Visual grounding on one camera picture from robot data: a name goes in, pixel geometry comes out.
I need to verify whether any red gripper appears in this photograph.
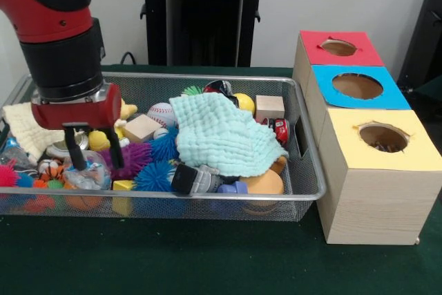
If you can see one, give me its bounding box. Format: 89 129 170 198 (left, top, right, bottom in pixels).
31 82 125 171

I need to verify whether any yellow rubber duck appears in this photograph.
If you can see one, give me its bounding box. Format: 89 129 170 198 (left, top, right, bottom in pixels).
119 98 138 122

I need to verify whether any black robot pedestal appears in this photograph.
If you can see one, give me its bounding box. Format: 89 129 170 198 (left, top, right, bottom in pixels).
133 0 278 68

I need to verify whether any shallow clear mesh bin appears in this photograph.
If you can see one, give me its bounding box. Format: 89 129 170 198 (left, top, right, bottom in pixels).
0 69 327 223

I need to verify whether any white toy baseball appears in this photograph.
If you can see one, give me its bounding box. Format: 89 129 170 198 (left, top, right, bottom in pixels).
147 103 177 129

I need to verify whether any mint green cloth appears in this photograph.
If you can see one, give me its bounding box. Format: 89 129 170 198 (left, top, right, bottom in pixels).
170 93 290 178

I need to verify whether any pink spiky ball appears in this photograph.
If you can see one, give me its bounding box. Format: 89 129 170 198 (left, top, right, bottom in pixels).
0 162 23 189

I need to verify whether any yellow ball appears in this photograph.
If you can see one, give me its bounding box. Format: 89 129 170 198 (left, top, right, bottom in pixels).
88 131 111 152
233 93 256 116

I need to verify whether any multicolour cartoon print cloth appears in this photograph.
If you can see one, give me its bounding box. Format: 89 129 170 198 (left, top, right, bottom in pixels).
366 140 401 153

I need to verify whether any wooden box with three holes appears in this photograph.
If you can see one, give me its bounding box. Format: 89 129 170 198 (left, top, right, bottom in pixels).
293 30 442 246

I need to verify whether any black chair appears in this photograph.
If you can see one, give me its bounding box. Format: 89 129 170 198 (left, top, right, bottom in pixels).
399 0 442 95

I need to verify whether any small wooden cube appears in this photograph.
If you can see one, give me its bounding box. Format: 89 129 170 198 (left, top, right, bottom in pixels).
256 95 286 122

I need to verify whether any clear blue plastic packet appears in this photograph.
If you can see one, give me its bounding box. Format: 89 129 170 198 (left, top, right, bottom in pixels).
64 157 113 191

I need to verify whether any peach orange ball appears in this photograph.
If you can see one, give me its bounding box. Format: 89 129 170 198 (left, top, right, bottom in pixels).
240 169 285 199

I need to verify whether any cream yellow cloth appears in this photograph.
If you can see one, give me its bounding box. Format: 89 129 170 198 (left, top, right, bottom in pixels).
2 102 66 161

